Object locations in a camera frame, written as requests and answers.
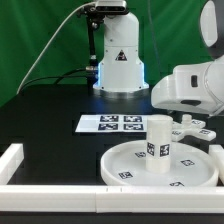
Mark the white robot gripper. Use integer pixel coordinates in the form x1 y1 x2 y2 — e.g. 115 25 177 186
151 62 224 116

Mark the white cross-shaped table base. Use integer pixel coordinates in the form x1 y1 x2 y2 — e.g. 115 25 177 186
172 114 216 142

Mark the white round table top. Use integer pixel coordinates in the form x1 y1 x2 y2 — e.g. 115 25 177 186
100 140 219 187

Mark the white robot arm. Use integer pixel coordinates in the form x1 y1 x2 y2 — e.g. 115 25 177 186
94 0 224 115

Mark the white marker sheet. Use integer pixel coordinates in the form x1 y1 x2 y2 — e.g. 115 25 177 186
75 114 147 133

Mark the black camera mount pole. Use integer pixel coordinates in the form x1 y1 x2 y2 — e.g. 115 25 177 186
78 0 130 97

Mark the black cable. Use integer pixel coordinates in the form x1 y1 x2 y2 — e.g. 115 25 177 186
19 68 94 93

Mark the grey cable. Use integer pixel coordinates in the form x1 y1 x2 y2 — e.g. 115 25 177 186
15 3 98 97

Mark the white U-shaped frame fence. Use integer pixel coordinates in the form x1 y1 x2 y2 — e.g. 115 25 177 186
0 144 224 213

